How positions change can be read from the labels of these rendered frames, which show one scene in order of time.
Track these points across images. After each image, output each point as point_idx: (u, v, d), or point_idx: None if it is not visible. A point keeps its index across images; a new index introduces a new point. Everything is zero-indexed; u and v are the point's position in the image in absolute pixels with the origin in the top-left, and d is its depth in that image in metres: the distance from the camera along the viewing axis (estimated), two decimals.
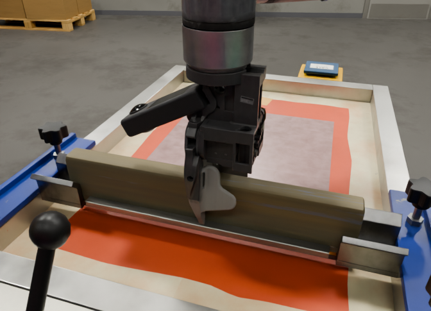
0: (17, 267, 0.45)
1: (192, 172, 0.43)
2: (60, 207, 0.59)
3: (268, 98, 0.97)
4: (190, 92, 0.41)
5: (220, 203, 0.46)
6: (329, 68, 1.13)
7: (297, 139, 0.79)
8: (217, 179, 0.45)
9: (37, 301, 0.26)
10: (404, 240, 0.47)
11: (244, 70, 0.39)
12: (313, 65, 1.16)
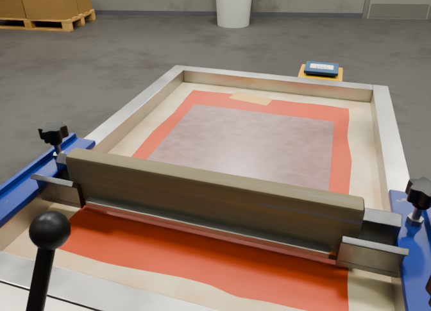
0: (17, 267, 0.45)
1: None
2: (60, 207, 0.59)
3: (268, 98, 0.97)
4: None
5: None
6: (329, 68, 1.13)
7: (297, 139, 0.79)
8: None
9: (37, 301, 0.26)
10: (404, 240, 0.47)
11: None
12: (313, 65, 1.16)
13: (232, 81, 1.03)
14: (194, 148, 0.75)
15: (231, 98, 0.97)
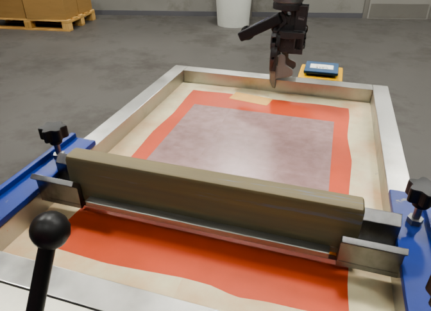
0: (17, 267, 0.45)
1: (274, 54, 0.93)
2: (60, 207, 0.59)
3: (268, 98, 0.97)
4: (275, 15, 0.91)
5: (285, 73, 0.96)
6: (329, 68, 1.13)
7: (297, 139, 0.79)
8: (284, 59, 0.95)
9: (37, 301, 0.26)
10: (404, 240, 0.47)
11: (300, 4, 0.89)
12: (313, 65, 1.16)
13: (232, 81, 1.03)
14: (194, 148, 0.75)
15: (231, 98, 0.97)
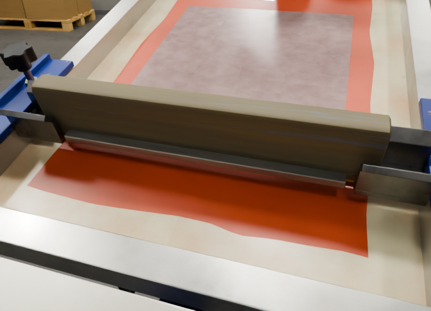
0: None
1: None
2: (42, 142, 0.53)
3: None
4: None
5: None
6: None
7: (310, 40, 0.67)
8: None
9: None
10: None
11: None
12: None
13: None
14: (188, 61, 0.65)
15: None
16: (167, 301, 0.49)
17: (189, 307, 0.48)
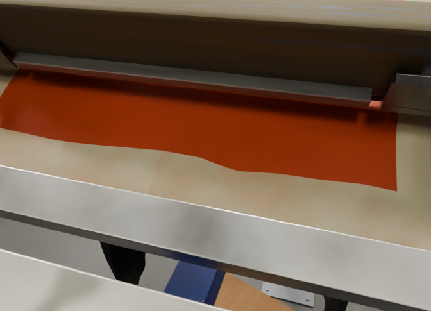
0: None
1: None
2: None
3: None
4: None
5: None
6: None
7: None
8: None
9: None
10: None
11: None
12: None
13: None
14: None
15: None
16: None
17: None
